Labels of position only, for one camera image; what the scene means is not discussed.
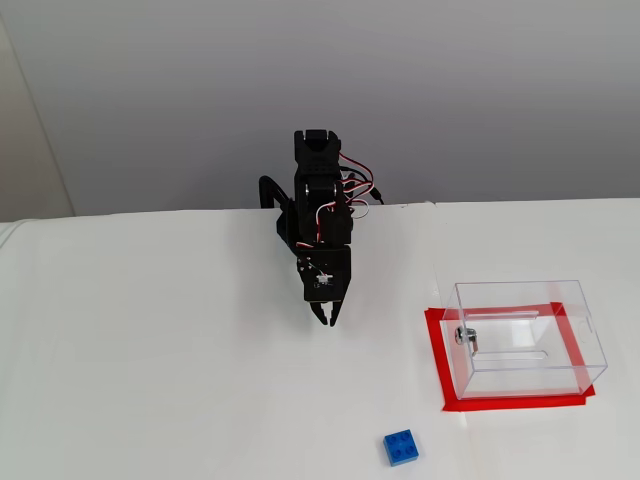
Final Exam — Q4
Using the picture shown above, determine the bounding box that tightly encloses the silver box lock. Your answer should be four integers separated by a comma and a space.
453, 325, 482, 357

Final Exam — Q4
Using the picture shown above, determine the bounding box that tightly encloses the red tape frame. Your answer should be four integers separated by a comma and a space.
423, 301, 597, 414

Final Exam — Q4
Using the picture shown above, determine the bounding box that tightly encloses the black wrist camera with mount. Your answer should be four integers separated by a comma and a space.
310, 264, 352, 304

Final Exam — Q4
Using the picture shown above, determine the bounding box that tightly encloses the transparent plastic box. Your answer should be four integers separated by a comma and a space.
443, 279, 609, 401

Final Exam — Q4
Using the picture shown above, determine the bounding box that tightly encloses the black table clamp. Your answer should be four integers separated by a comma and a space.
258, 174, 296, 221

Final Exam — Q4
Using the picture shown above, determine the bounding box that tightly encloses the blue lego brick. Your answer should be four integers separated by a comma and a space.
383, 428, 421, 469

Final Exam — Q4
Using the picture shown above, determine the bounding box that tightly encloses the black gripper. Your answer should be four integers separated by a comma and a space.
294, 243, 353, 329

